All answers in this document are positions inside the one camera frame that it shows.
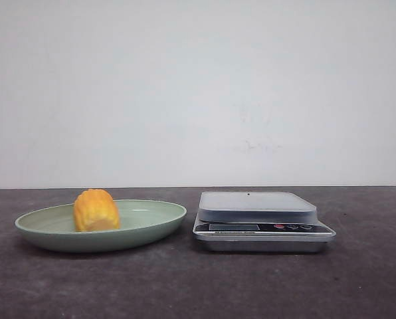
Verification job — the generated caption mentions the green oval plate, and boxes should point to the green oval plate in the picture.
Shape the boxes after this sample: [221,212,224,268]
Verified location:
[15,199,187,253]

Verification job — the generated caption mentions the yellow corn cob piece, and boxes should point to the yellow corn cob piece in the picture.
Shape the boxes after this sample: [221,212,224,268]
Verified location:
[73,189,120,232]

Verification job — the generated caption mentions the silver digital kitchen scale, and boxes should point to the silver digital kitchen scale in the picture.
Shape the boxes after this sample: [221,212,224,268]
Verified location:
[193,191,336,253]

